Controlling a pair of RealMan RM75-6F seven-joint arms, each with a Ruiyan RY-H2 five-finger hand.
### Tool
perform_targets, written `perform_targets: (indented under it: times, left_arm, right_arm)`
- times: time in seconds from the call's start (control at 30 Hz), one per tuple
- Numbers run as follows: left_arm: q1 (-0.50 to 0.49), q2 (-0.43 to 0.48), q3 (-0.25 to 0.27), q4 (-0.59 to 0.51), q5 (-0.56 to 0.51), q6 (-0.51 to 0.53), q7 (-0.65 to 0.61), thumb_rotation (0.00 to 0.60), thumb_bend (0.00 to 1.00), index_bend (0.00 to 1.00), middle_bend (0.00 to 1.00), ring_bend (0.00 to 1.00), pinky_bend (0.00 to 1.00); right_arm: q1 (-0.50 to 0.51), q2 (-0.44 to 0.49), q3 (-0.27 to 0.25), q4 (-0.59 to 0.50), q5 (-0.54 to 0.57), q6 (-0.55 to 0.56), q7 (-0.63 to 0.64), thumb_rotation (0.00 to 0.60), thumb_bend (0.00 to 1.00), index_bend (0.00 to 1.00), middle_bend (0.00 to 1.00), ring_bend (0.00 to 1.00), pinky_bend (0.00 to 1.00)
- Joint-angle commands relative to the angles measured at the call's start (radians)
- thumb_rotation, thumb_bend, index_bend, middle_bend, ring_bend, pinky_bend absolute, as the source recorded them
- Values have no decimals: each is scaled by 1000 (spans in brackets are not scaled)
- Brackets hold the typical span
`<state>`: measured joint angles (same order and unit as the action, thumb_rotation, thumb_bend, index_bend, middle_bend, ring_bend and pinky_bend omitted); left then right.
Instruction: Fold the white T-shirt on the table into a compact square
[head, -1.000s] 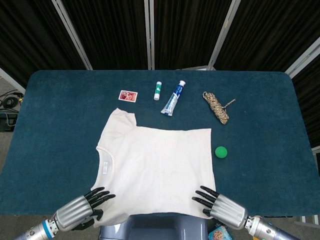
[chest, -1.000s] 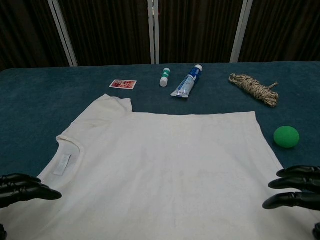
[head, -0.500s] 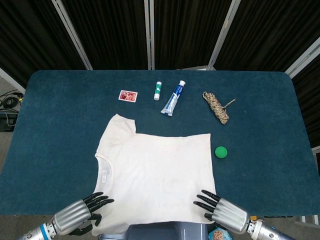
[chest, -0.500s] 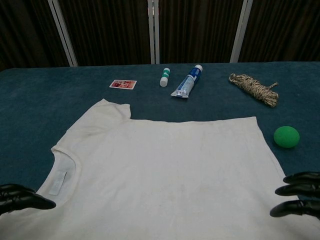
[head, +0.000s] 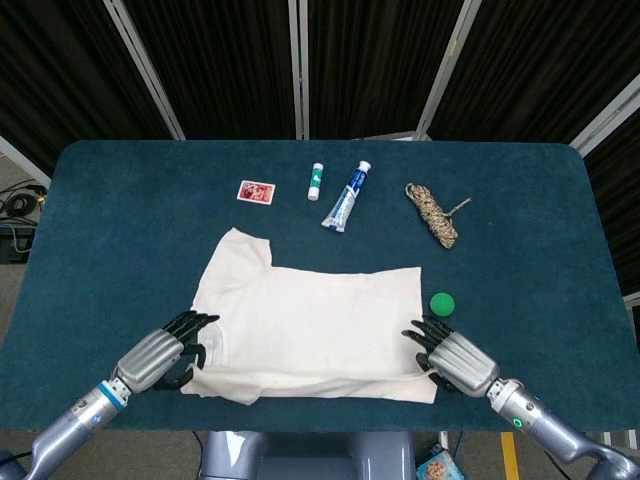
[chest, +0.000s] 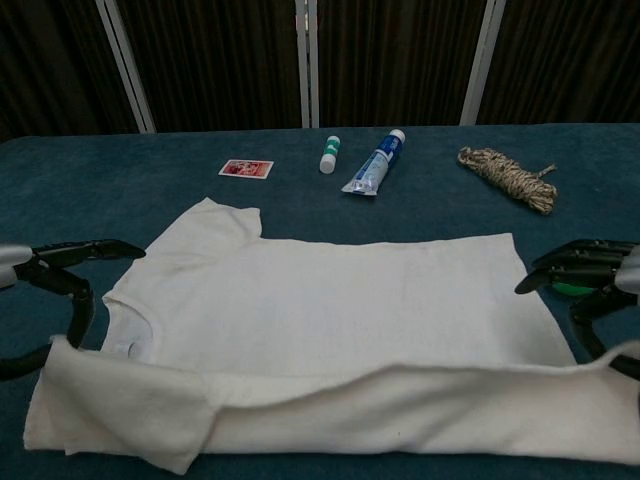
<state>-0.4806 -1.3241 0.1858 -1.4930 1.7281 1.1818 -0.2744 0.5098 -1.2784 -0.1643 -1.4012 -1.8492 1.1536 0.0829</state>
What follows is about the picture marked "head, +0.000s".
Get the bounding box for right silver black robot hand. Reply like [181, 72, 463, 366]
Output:
[401, 315, 501, 399]

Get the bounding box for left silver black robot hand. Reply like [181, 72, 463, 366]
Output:
[115, 310, 221, 396]

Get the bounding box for white T-shirt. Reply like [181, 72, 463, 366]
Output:
[179, 227, 438, 407]

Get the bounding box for green foam ball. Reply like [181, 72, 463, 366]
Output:
[429, 291, 457, 318]

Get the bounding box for yellow floor tape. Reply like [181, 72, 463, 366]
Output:
[499, 432, 519, 480]

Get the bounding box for blue cookie snack box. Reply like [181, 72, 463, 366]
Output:
[415, 447, 459, 480]

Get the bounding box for dark equipment box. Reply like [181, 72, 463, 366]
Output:
[0, 222, 37, 264]

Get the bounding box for grey-blue robot torso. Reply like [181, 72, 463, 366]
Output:
[197, 430, 417, 480]

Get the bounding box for red playing card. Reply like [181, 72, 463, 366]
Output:
[236, 179, 277, 206]

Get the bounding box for blue white toothpaste tube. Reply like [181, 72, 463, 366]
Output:
[320, 160, 373, 234]

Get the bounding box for green white glue stick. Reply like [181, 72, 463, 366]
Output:
[306, 162, 324, 203]

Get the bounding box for beige rope bundle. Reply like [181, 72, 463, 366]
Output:
[403, 182, 474, 250]

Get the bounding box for black floor cables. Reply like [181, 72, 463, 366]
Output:
[0, 183, 49, 221]

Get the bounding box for white screen frame post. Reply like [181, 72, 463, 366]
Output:
[0, 134, 51, 189]
[102, 0, 187, 141]
[569, 72, 640, 156]
[287, 0, 311, 141]
[413, 0, 482, 142]

